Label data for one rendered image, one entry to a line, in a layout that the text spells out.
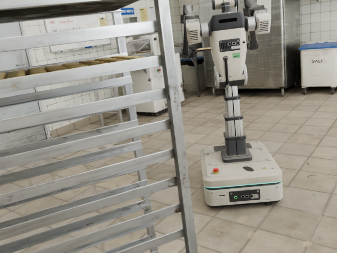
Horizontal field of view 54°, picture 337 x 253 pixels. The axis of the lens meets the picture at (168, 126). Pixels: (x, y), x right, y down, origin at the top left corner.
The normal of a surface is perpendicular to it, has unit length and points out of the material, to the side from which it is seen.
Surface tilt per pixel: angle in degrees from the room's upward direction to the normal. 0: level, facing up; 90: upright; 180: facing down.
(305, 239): 0
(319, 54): 94
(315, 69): 89
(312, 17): 90
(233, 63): 90
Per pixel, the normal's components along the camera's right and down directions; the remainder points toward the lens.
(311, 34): -0.58, 0.29
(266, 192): -0.05, 0.29
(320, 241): -0.12, -0.95
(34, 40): 0.39, 0.21
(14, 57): 0.80, 0.07
